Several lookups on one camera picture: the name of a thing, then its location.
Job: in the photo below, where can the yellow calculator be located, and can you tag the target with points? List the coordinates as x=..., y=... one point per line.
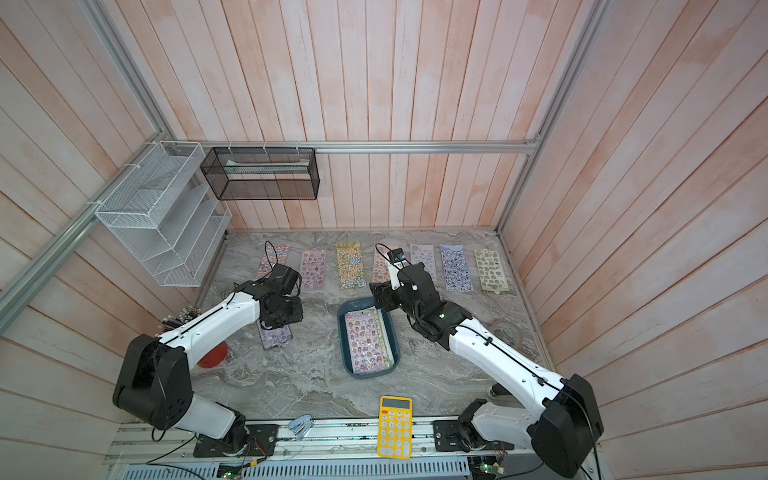
x=395, y=425

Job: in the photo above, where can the blue penguin sticker sheet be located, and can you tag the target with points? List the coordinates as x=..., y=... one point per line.
x=456, y=270

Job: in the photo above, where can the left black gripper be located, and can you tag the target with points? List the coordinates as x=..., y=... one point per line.
x=297, y=314

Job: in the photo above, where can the cat sticker sheet pink blue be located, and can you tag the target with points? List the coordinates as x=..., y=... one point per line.
x=273, y=255

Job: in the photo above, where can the aluminium wall rail left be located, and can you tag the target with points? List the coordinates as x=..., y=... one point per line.
x=25, y=286

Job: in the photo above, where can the white vented cable duct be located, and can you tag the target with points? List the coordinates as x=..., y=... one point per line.
x=373, y=468

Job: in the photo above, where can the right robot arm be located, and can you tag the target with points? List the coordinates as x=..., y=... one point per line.
x=558, y=418

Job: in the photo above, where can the bottom sticker sheet in tray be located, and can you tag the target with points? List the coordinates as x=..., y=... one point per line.
x=381, y=265

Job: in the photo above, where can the pink character sticker sheet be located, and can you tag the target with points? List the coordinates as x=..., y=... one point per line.
x=368, y=342

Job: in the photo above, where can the translucent bubble sticker sheet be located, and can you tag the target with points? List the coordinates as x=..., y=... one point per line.
x=425, y=254

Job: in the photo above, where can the blue stapler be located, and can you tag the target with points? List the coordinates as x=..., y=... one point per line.
x=301, y=426

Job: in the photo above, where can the teal storage tray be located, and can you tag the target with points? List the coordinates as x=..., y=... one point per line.
x=360, y=304

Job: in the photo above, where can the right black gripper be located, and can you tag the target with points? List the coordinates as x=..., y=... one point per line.
x=384, y=293

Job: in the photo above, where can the pencil holder with pencils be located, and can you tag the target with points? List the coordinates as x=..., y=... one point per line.
x=215, y=356

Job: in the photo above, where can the aluminium front rail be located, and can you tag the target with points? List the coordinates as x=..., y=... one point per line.
x=329, y=439

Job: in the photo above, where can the white wire mesh shelf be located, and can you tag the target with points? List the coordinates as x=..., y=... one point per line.
x=172, y=225

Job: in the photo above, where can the yellow green sticker sheet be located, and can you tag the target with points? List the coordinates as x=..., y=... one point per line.
x=350, y=265

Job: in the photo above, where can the black mesh basket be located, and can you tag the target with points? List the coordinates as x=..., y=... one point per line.
x=262, y=173

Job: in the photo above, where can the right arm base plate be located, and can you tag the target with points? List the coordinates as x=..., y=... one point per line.
x=461, y=436

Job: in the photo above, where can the purple cartoon sticker sheet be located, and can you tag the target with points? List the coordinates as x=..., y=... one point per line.
x=274, y=337

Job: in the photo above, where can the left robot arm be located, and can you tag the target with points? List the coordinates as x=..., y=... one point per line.
x=154, y=383

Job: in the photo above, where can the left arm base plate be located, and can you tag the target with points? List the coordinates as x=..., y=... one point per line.
x=261, y=438

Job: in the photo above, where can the green circuit board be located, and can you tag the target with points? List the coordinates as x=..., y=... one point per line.
x=486, y=468

